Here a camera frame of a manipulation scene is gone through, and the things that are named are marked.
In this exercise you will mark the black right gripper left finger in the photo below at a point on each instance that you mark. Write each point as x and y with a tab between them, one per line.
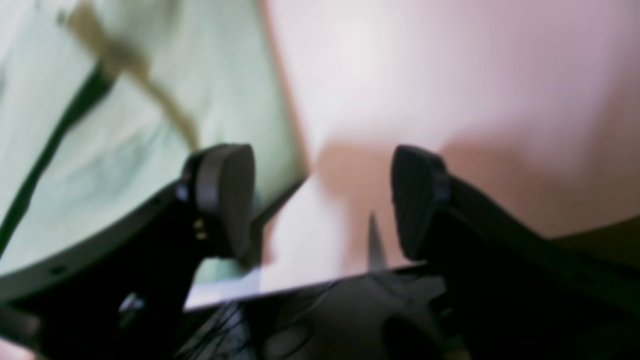
120	294

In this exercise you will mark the light green polo T-shirt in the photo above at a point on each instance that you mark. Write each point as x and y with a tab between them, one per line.
181	76

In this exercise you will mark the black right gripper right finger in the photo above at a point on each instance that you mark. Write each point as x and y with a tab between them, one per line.
514	294

